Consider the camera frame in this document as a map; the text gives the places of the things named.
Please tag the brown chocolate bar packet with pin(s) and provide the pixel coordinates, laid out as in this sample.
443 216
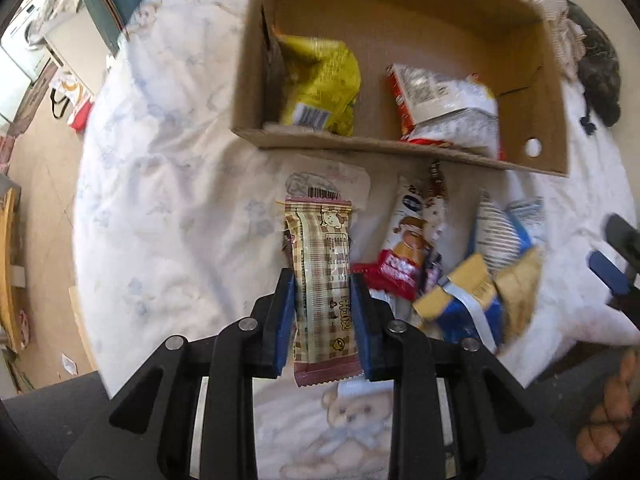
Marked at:
436 180

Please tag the blue white striped snack packet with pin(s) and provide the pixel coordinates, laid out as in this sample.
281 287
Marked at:
495 235

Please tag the kraft paper snack packet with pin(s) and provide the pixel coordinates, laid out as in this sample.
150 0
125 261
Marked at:
520 290

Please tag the light blue snack packet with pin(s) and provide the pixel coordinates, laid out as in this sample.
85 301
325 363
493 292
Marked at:
530 215

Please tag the white red-edged snack packet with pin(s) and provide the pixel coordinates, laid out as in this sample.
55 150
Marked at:
450 105

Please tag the dark cloth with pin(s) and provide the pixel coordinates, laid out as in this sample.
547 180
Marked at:
597 75

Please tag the plaid beige snack bar packet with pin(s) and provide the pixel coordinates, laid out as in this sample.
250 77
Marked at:
320 270

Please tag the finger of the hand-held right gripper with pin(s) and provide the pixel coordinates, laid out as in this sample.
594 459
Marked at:
607 272
621 234

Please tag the white red cartoon snack packet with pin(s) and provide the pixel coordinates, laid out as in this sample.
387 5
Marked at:
407 240

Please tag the white pink-print snack packet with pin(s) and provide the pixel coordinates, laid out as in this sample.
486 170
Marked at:
340 180

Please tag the wooden furniture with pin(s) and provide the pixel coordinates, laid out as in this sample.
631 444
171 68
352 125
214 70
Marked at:
10 270

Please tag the white floral bed sheet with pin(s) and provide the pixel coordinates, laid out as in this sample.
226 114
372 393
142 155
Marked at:
175 160

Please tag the brown cardboard box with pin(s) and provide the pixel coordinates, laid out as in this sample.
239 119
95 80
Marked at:
400 20

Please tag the red bag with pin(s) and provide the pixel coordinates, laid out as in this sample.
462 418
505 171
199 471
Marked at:
82 117

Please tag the paper sheet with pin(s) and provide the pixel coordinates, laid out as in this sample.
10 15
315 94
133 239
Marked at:
69 363

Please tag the blue yellow snack packet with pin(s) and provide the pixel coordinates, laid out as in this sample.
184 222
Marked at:
465 280

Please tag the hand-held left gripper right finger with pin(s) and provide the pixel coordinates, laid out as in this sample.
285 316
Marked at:
366 332

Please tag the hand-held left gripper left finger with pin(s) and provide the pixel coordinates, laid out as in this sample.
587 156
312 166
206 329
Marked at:
282 320

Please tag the white appliance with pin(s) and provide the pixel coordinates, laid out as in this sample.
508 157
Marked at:
25 45

